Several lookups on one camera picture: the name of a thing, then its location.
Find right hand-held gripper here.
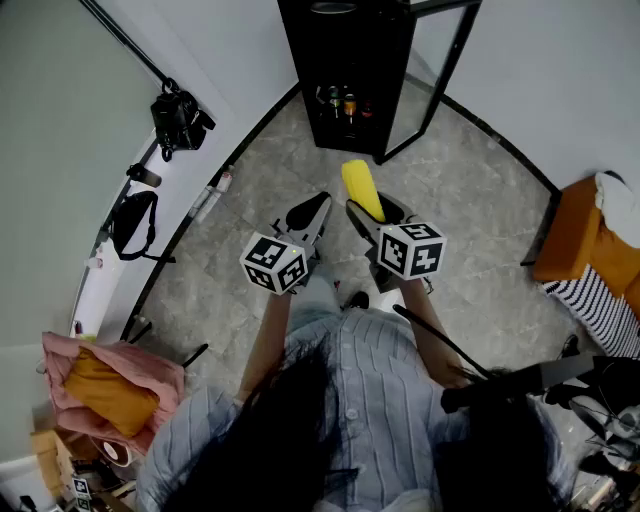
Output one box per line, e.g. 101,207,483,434
345,191,448,295

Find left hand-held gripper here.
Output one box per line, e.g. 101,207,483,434
239,191,334,296

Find black cabinet fridge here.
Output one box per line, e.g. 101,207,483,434
276,0,484,166

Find person's left forearm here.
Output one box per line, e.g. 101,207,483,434
237,291,295,404

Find person's right forearm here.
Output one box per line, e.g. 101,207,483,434
398,276,472,390

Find person's light blue jeans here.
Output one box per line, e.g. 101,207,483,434
284,272,342,346

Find clear plastic bottle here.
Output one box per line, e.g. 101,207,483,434
191,185,222,224

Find white ledge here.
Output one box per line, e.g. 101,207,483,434
69,89,236,346

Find black backpack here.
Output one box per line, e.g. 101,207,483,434
150,78,218,163

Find black tumbler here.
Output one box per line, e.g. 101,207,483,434
125,162,163,189

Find black sling bag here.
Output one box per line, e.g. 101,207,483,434
109,190,177,264

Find black chair leg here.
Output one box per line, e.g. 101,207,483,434
181,342,210,369
119,319,154,346

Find person's striped blue shirt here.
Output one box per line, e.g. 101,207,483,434
134,305,576,512

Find orange sofa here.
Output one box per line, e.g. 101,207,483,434
531,174,640,322

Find grey plate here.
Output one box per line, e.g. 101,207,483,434
309,1,359,15

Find pink cloth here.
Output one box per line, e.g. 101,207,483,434
41,331,187,457

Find black-and-white striped cloth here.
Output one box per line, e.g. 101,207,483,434
541,264,640,361

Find white cloth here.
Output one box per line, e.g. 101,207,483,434
594,170,640,249

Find black chest-mounted box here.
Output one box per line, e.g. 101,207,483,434
440,353,598,415

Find orange cushion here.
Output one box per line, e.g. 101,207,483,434
64,348,162,439

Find cardboard box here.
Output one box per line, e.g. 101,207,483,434
29,428,76,501

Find thick black cable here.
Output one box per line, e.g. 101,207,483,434
391,303,495,381

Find black wall rail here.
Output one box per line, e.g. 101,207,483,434
78,0,172,85

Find grey device with cables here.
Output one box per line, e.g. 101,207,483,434
568,389,640,474

